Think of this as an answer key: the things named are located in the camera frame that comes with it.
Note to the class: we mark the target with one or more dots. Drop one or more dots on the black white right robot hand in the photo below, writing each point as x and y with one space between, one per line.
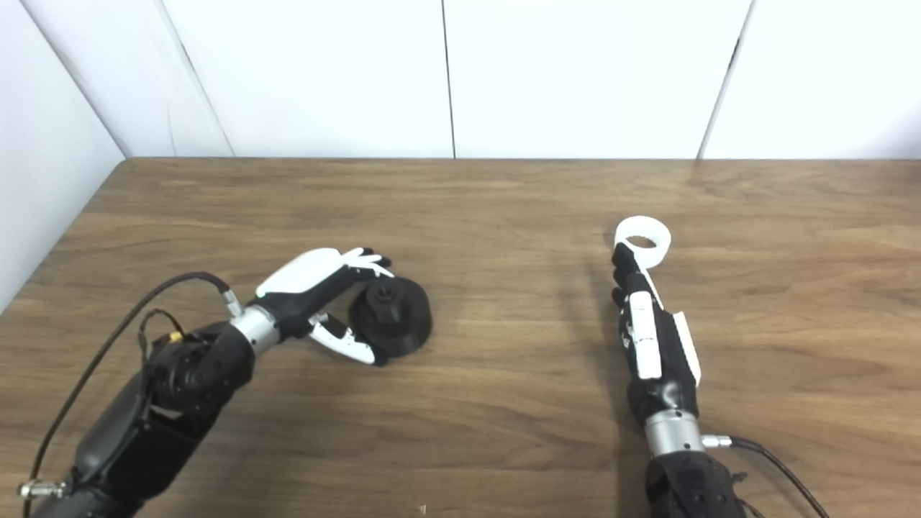
644 338

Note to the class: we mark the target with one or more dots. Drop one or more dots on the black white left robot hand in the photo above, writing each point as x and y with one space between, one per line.
309 270

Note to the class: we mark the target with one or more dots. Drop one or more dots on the round black plastic part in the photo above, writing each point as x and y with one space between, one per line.
406 324

